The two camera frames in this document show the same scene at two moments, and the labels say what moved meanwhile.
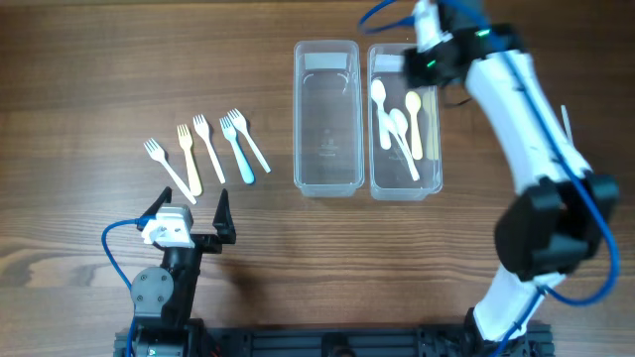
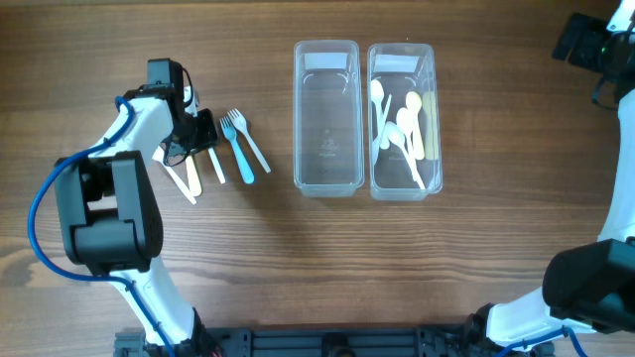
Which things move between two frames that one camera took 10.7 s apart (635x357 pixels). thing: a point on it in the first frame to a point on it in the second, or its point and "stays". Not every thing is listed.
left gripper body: [207, 243] to [193, 133]
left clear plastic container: [328, 155] stays
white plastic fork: [239, 123] stays
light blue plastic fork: [229, 131] stays
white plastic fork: [158, 153] stays
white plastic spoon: [567, 123] to [404, 123]
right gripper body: [435, 64] to [597, 46]
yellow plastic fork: [186, 141] stays
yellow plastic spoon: [413, 101] stays
